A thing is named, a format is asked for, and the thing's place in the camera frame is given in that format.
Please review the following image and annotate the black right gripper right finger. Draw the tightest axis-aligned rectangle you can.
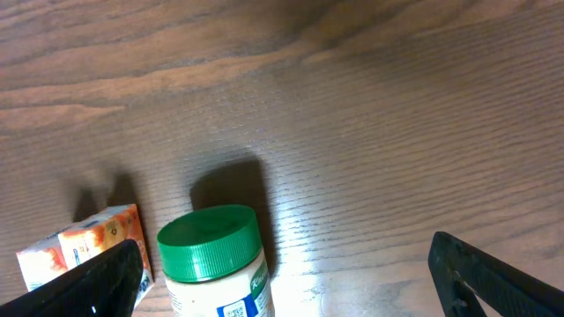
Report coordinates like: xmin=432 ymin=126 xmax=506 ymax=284
xmin=427 ymin=232 xmax=563 ymax=317

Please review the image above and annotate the orange small box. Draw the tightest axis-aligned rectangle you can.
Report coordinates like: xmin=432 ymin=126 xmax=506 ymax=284
xmin=16 ymin=232 xmax=68 ymax=292
xmin=57 ymin=204 xmax=154 ymax=306

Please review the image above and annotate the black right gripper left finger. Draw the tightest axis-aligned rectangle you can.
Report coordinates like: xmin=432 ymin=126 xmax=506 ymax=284
xmin=1 ymin=240 xmax=143 ymax=317

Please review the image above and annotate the green lid jar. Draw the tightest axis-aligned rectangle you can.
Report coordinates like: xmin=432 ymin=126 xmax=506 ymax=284
xmin=157 ymin=204 xmax=275 ymax=317

